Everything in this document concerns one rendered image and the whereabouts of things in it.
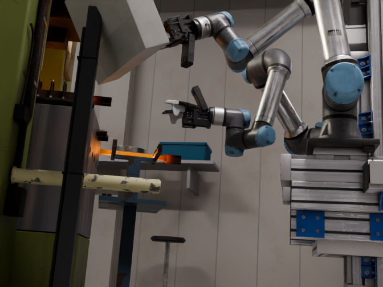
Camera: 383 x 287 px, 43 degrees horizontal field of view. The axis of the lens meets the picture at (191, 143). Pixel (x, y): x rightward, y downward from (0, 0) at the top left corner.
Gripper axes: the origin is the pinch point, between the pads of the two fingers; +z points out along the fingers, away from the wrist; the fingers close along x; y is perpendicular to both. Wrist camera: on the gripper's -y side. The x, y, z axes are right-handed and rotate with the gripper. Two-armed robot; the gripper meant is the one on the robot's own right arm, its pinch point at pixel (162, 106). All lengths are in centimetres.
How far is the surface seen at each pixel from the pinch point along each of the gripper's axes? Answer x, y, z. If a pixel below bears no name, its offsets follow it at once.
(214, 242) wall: 300, 37, -71
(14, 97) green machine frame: -44, 16, 45
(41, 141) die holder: -15.9, 22.5, 41.3
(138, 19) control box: -72, 1, 10
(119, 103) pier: 316, -101, 37
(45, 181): -39, 40, 34
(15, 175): -39, 39, 43
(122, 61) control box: -58, 7, 14
